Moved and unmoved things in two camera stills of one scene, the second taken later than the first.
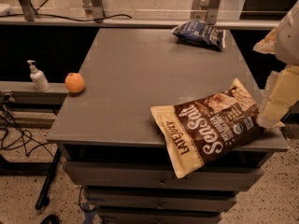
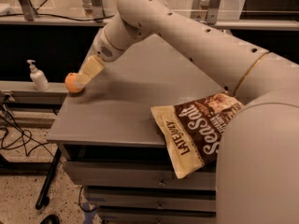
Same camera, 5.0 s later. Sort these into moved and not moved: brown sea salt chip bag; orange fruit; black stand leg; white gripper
Moved: white gripper
Not moved: brown sea salt chip bag; orange fruit; black stand leg
